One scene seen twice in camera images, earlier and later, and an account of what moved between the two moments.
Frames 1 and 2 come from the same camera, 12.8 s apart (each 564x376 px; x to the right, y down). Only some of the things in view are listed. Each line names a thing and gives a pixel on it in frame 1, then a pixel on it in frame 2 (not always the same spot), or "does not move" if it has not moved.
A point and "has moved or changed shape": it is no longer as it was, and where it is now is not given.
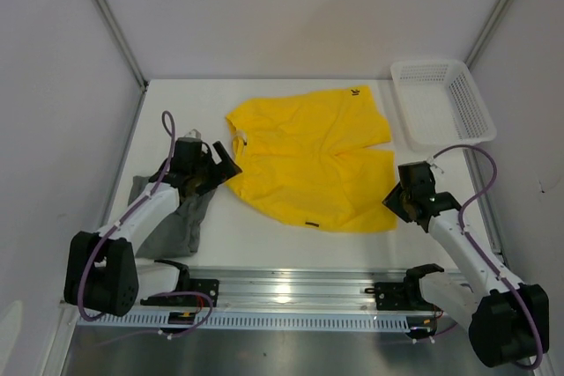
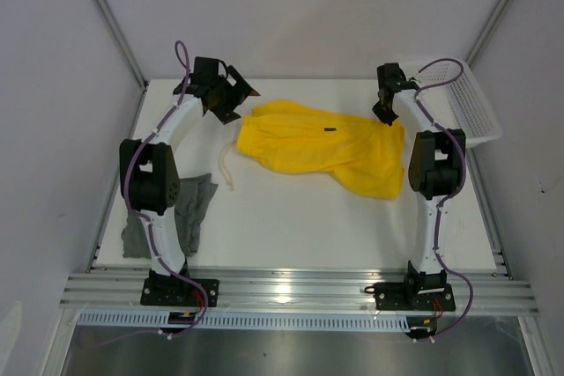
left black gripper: x=222 y=172 -> x=239 y=92
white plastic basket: x=440 y=105 does not move
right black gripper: x=391 y=202 -> x=383 y=117
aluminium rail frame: x=303 y=291 does not move
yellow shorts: x=316 y=158 has moved or changed shape
